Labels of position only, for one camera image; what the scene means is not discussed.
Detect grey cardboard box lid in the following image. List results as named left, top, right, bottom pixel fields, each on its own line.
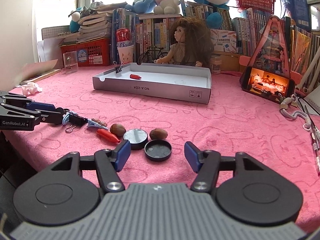
left=92, top=63, right=212, bottom=104

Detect stack of books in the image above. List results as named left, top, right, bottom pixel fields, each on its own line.
left=62, top=2, right=127, bottom=44

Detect clear acrylic block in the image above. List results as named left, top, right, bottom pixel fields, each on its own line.
left=63, top=51, right=79, bottom=74

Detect black round puck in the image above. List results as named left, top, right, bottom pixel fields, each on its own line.
left=123, top=128, right=149, bottom=151

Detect red basket on top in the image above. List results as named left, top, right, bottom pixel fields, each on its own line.
left=235, top=0, right=276, bottom=14

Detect crumpled white tissue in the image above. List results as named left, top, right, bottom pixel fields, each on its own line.
left=21, top=82, right=42, bottom=96

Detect white cat paper cup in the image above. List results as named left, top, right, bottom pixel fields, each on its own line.
left=118, top=45, right=135, bottom=64

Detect large black binder clip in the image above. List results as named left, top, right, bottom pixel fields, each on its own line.
left=65, top=113, right=87, bottom=133

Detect white lanyard cord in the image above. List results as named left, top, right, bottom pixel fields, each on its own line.
left=279, top=94, right=320, bottom=140

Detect red crayon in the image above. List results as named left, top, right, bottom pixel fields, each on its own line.
left=130, top=74, right=142, bottom=80
left=97, top=128, right=120, bottom=144

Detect blue white penguin plush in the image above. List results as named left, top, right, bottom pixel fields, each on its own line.
left=68, top=7, right=83, bottom=33

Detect small blue bear plush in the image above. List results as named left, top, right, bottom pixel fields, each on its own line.
left=125, top=0, right=156, bottom=14

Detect small black binder clip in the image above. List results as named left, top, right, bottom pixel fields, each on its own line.
left=113, top=61, right=123, bottom=73

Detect smartphone playing video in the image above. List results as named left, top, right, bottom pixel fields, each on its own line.
left=240, top=67, right=295, bottom=103

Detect open book at left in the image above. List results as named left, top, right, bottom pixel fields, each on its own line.
left=20, top=59, right=60, bottom=85

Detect row of upright books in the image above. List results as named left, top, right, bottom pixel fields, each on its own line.
left=111, top=0, right=320, bottom=63

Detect pink bunny towel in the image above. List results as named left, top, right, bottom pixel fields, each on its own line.
left=2, top=64, right=320, bottom=230

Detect small black lid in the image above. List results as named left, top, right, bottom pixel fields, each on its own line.
left=144, top=139, right=172, bottom=162

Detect red beer can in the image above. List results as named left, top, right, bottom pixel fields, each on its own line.
left=116, top=28, right=132, bottom=48

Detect brown haired doll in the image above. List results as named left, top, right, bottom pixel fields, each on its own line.
left=155, top=17, right=213, bottom=67

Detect small glass jar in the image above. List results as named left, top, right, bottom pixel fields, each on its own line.
left=210, top=55, right=222, bottom=74

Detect brown nut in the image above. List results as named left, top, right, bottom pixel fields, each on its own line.
left=149, top=128, right=168, bottom=140
left=110, top=124, right=126, bottom=137

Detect miniature black bicycle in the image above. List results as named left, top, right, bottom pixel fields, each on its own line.
left=137, top=46, right=168, bottom=65

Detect red plastic basket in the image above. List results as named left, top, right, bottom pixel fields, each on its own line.
left=60, top=38, right=110, bottom=67

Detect blue bear hair clip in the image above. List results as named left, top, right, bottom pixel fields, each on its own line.
left=87, top=118, right=108, bottom=130
left=62, top=112, right=71, bottom=126

